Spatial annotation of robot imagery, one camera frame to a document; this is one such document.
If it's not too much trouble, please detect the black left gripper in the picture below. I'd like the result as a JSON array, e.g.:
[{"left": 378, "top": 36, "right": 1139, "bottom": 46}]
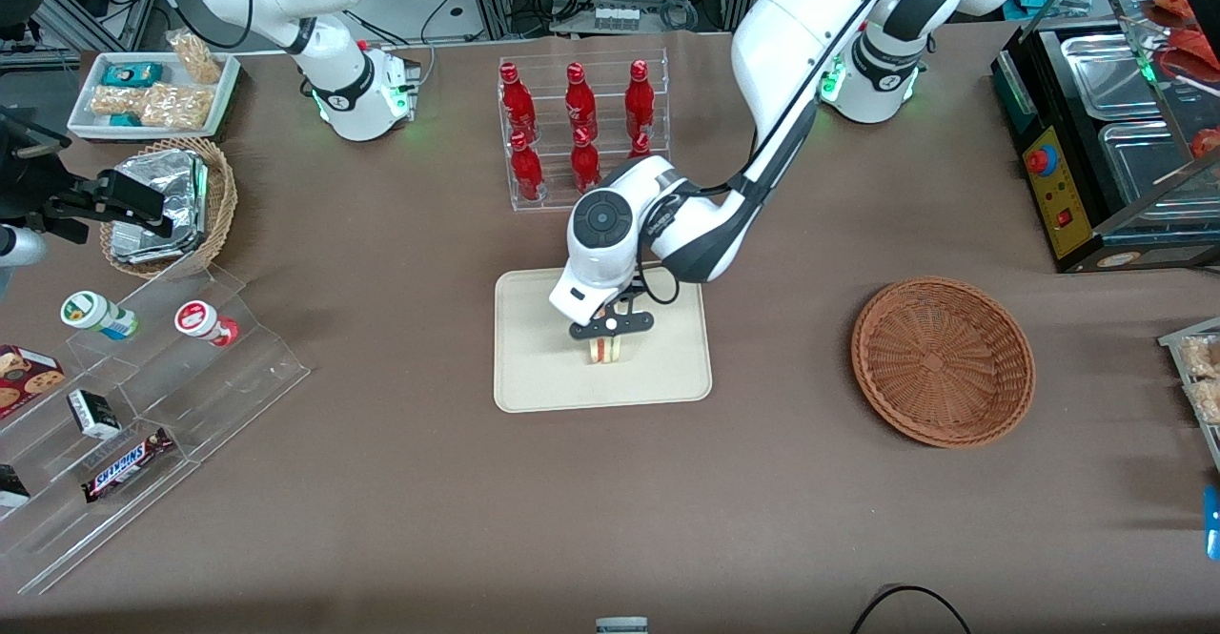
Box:
[{"left": 569, "top": 276, "right": 657, "bottom": 365}]

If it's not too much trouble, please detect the triangular sandwich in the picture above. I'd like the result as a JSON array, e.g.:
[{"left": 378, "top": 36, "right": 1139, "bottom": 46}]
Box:
[{"left": 585, "top": 333, "right": 631, "bottom": 367}]

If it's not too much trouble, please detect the beige rectangular tray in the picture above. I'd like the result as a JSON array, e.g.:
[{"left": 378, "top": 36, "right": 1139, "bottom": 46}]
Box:
[{"left": 493, "top": 268, "right": 714, "bottom": 415}]

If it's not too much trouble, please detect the tan wicker basket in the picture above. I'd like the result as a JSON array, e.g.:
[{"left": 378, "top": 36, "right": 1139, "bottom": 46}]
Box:
[{"left": 99, "top": 137, "right": 238, "bottom": 280}]

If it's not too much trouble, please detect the white rectangular snack tray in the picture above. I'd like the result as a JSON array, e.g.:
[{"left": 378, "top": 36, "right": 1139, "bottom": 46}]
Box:
[{"left": 66, "top": 50, "right": 241, "bottom": 141}]

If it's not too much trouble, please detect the brown round wicker basket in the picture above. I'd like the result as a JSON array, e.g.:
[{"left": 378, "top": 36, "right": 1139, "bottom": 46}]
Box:
[{"left": 851, "top": 276, "right": 1037, "bottom": 450}]

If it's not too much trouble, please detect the grey tray with snacks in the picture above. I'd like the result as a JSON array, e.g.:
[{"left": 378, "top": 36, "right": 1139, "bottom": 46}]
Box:
[{"left": 1157, "top": 317, "right": 1220, "bottom": 474}]

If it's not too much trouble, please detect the silver foil wrapped packet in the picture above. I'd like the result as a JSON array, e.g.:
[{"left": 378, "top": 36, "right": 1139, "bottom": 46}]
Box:
[
  {"left": 109, "top": 220, "right": 199, "bottom": 265},
  {"left": 112, "top": 150, "right": 210, "bottom": 227}
]

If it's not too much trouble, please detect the green lid yogurt cup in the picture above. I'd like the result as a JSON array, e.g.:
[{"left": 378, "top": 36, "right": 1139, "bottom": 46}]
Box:
[{"left": 60, "top": 291, "right": 138, "bottom": 341}]

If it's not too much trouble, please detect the large clear bag of crackers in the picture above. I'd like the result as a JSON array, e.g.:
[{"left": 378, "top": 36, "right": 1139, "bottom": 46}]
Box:
[{"left": 141, "top": 83, "right": 217, "bottom": 132}]

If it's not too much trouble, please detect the red lid yogurt cup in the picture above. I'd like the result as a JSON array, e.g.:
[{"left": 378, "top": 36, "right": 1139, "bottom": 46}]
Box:
[{"left": 173, "top": 299, "right": 240, "bottom": 348}]

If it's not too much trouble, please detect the clear acrylic bottle rack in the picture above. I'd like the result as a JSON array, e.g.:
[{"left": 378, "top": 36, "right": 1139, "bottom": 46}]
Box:
[{"left": 497, "top": 47, "right": 672, "bottom": 214}]

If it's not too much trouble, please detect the clear bag of peanuts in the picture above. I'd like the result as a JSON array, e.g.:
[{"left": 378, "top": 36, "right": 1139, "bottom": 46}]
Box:
[{"left": 166, "top": 31, "right": 223, "bottom": 85}]

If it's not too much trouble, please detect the red cookie box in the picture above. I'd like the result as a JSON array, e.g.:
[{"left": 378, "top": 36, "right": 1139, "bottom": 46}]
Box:
[{"left": 0, "top": 344, "right": 67, "bottom": 421}]

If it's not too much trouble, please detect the clear acrylic stepped shelf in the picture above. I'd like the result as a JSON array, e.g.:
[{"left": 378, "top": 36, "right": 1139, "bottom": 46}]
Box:
[{"left": 0, "top": 262, "right": 312, "bottom": 598}]

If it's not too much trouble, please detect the small black white box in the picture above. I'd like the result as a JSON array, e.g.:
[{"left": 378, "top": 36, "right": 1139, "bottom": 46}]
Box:
[{"left": 66, "top": 388, "right": 123, "bottom": 441}]

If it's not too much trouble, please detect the brown snickers bar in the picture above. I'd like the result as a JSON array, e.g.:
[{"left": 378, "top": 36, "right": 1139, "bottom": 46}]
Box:
[{"left": 80, "top": 426, "right": 176, "bottom": 504}]

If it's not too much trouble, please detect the black food warmer machine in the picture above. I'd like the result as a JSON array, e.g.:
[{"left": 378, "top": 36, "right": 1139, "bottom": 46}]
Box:
[{"left": 989, "top": 0, "right": 1220, "bottom": 276}]

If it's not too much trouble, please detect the steel warmer pan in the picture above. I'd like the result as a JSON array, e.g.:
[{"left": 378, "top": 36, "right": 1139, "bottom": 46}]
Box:
[{"left": 1060, "top": 31, "right": 1194, "bottom": 122}]

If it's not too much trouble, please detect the clear bag of snacks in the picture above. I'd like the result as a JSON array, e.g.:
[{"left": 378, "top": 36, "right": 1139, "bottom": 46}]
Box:
[
  {"left": 1186, "top": 378, "right": 1220, "bottom": 426},
  {"left": 1179, "top": 336, "right": 1220, "bottom": 378}
]

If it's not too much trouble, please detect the orange fried food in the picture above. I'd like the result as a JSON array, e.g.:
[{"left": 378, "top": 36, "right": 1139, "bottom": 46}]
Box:
[{"left": 1142, "top": 0, "right": 1220, "bottom": 84}]

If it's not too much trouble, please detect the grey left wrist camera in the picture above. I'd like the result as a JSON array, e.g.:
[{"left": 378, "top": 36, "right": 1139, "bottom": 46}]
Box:
[{"left": 549, "top": 262, "right": 636, "bottom": 331}]

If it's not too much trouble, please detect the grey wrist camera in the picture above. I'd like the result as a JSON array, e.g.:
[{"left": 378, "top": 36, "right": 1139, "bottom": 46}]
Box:
[
  {"left": 0, "top": 224, "right": 48, "bottom": 269},
  {"left": 549, "top": 262, "right": 636, "bottom": 331}
]

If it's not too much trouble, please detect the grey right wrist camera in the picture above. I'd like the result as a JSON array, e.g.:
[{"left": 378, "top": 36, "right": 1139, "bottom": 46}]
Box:
[{"left": 0, "top": 224, "right": 48, "bottom": 269}]

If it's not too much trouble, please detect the black cable loop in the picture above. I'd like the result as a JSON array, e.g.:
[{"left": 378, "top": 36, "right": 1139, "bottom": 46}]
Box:
[{"left": 850, "top": 583, "right": 972, "bottom": 634}]

